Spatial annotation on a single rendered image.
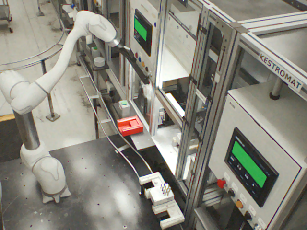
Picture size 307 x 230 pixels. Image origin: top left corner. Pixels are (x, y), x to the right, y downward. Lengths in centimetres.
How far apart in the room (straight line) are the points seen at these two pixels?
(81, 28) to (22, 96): 51
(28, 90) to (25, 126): 36
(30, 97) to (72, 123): 206
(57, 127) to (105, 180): 156
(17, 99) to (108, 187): 91
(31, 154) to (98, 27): 94
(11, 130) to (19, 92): 207
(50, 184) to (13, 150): 150
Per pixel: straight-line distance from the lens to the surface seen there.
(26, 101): 177
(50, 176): 214
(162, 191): 199
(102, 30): 183
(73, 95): 420
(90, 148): 256
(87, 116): 387
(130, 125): 236
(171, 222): 195
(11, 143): 370
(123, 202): 224
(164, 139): 231
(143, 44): 201
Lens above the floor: 255
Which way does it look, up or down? 41 degrees down
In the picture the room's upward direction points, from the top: 5 degrees clockwise
